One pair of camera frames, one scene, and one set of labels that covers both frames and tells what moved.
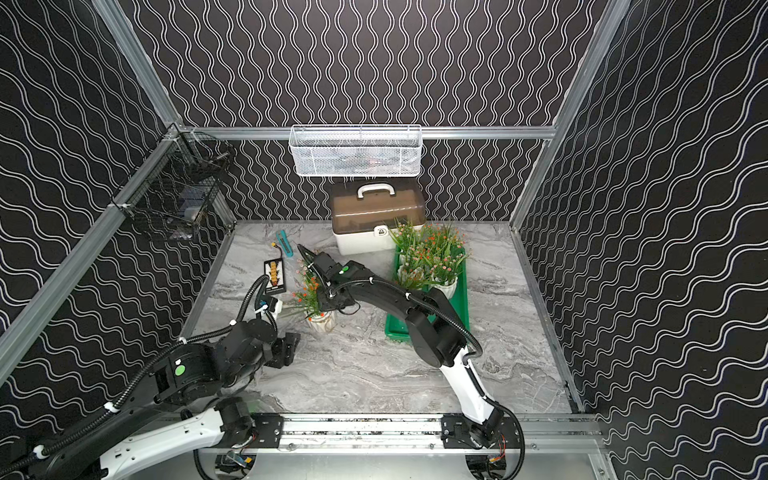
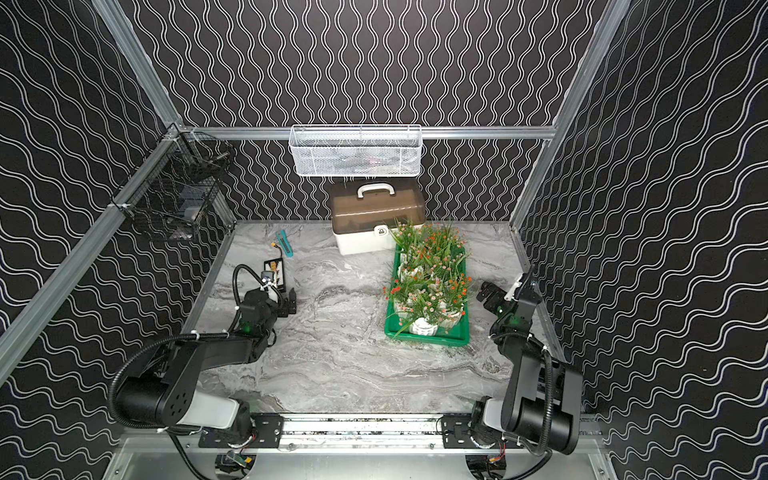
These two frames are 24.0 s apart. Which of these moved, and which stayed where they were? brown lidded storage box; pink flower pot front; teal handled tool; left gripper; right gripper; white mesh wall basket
Moved: right gripper; left gripper
Stayed: white mesh wall basket; pink flower pot front; brown lidded storage box; teal handled tool
